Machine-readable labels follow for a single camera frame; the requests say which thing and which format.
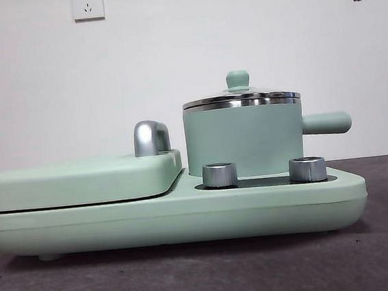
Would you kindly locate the chrome control knob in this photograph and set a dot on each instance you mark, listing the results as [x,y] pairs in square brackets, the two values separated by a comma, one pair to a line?
[307,169]
[219,175]

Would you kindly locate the mint green breakfast machine base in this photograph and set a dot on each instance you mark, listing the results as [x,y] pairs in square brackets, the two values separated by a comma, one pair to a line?
[272,206]

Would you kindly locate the white wall socket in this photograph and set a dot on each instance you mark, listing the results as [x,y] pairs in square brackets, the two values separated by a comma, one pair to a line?
[87,6]

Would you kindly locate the glass pot lid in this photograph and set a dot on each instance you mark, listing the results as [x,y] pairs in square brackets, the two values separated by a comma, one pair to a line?
[237,79]

